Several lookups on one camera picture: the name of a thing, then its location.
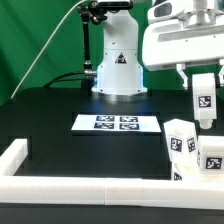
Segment white round stool seat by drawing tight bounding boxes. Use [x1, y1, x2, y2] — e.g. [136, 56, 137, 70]
[171, 162, 224, 182]

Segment white marker sheet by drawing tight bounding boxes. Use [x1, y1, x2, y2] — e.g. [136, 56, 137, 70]
[71, 114, 161, 133]

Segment white fence wall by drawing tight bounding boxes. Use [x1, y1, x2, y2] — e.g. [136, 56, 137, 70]
[0, 176, 224, 210]
[0, 139, 28, 176]

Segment white cable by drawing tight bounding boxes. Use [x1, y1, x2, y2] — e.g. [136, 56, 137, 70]
[10, 0, 88, 100]

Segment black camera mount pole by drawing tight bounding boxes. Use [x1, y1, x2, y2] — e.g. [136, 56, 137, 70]
[77, 4, 108, 71]

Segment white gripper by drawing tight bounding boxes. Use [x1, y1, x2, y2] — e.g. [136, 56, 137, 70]
[142, 0, 224, 90]

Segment black camera on mount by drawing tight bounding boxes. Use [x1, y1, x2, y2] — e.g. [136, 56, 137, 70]
[92, 0, 133, 10]

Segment white left fence wall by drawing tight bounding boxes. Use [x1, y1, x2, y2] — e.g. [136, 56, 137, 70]
[0, 139, 28, 176]

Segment black cables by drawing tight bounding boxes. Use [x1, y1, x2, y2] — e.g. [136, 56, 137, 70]
[43, 69, 98, 89]

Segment white front fence wall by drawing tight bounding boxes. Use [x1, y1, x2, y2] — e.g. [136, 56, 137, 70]
[0, 176, 224, 210]

